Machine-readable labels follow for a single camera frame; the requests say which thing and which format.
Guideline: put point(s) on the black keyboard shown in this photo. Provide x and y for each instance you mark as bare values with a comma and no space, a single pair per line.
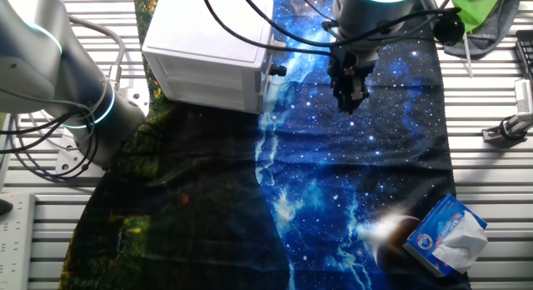
525,52

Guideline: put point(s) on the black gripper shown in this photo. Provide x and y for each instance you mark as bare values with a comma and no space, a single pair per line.
352,69

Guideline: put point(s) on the thin white rod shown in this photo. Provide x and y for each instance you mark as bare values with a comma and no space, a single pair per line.
467,52

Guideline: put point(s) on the grey cloth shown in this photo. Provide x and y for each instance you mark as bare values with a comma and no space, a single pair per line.
491,36

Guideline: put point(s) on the silver depth camera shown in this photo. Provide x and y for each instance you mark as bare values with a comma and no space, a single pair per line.
524,96

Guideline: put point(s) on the galaxy and meadow print cloth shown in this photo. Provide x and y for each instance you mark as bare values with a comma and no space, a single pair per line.
333,177

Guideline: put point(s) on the white plastic drawer cabinet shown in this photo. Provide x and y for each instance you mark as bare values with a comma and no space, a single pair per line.
208,27

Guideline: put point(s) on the white power strip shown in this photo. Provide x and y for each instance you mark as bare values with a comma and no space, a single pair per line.
16,244

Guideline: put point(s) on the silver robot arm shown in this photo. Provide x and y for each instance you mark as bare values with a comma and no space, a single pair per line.
41,73

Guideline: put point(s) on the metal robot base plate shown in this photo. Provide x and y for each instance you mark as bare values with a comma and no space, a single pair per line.
137,94

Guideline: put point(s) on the black power plug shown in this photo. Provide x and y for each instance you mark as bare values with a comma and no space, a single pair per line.
5,206

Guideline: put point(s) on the blue tissue box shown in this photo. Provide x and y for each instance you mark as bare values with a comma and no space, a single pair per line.
429,236

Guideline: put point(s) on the green cloth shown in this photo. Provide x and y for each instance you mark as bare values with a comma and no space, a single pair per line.
479,6

